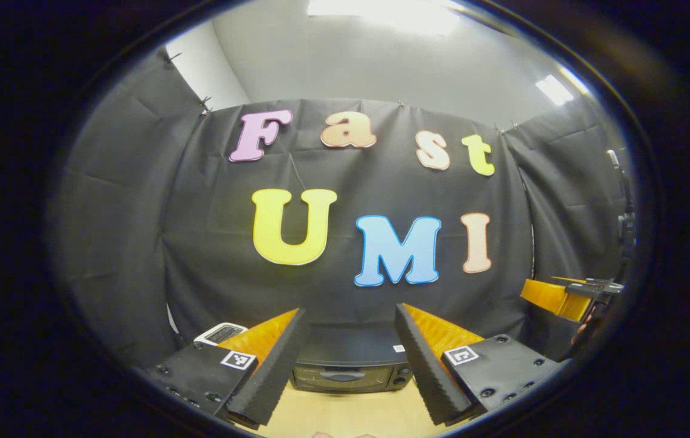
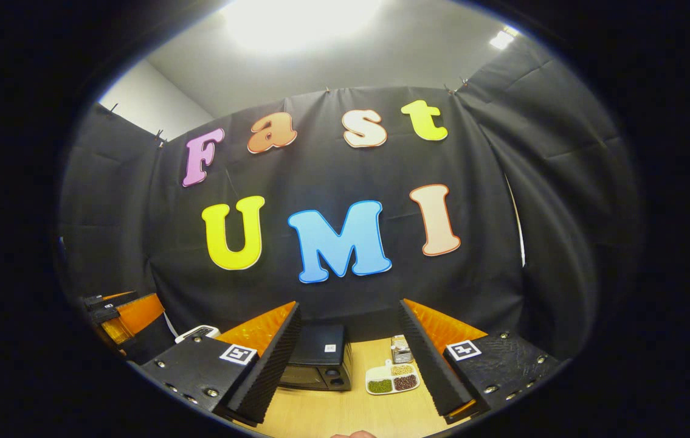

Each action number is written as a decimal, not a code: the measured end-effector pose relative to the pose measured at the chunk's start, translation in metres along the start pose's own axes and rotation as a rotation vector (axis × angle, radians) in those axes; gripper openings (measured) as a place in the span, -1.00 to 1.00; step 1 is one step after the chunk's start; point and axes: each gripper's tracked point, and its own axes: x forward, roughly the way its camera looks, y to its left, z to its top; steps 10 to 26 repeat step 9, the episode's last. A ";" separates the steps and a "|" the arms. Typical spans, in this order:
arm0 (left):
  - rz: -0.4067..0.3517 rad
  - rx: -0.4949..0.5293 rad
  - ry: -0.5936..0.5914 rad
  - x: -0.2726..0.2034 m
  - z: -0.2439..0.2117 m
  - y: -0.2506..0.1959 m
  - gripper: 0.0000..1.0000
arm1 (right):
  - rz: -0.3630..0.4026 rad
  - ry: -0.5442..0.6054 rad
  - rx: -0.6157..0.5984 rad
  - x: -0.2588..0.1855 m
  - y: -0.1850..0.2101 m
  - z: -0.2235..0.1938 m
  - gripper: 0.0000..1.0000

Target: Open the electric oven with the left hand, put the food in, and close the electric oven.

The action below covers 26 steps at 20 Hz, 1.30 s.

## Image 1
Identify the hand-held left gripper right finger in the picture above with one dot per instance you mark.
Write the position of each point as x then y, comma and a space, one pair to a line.
427, 371

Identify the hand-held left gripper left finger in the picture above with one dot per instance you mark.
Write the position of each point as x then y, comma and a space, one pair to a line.
275, 371

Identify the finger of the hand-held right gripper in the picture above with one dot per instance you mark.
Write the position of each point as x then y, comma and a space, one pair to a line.
551, 298
591, 281

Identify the black electric oven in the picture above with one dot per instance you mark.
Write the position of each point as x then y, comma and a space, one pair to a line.
344, 353

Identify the white toaster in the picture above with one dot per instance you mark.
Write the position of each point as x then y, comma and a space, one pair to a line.
220, 333

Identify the small ceiling light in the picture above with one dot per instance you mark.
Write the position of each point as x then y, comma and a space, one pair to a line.
554, 89

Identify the large ceiling light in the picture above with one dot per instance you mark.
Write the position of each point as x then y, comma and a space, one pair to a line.
387, 12

